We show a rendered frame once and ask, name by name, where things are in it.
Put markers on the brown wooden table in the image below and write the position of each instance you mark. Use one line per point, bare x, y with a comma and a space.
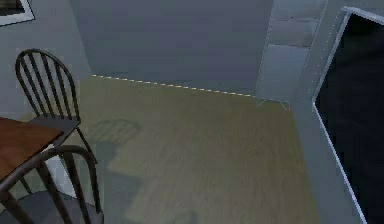
20, 141

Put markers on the white framed wall picture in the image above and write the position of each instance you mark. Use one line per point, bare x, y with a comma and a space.
13, 10

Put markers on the black spindle-back chair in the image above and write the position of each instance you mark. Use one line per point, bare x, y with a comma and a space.
56, 123
40, 206

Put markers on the white framed dark window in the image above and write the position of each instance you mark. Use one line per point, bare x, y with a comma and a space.
360, 110

